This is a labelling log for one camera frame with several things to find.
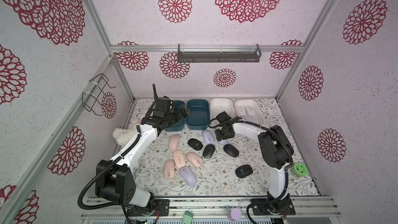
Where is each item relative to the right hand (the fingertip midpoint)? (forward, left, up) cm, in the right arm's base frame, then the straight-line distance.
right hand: (219, 134), depth 99 cm
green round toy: (-22, -41, +2) cm, 47 cm away
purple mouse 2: (-6, -2, 0) cm, 6 cm away
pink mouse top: (-7, +28, +2) cm, 29 cm away
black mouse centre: (-12, +7, 0) cm, 14 cm away
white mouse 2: (+20, -22, +1) cm, 30 cm away
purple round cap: (-44, -3, +8) cm, 45 cm away
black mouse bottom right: (-23, -12, 0) cm, 26 cm away
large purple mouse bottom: (-27, +18, +2) cm, 32 cm away
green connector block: (-45, +17, +1) cm, 48 cm away
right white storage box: (+15, -27, -1) cm, 31 cm away
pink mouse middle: (-18, +24, +1) cm, 30 cm away
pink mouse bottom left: (-24, +28, +2) cm, 37 cm away
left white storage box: (+27, 0, -4) cm, 28 cm away
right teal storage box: (+14, +13, 0) cm, 19 cm away
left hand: (-1, +20, +21) cm, 29 cm away
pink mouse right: (-18, +14, +2) cm, 23 cm away
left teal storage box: (+3, +26, +4) cm, 26 cm away
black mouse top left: (-9, +15, +2) cm, 17 cm away
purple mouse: (-2, +7, +1) cm, 8 cm away
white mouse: (+20, -17, +1) cm, 26 cm away
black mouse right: (-11, -7, 0) cm, 13 cm away
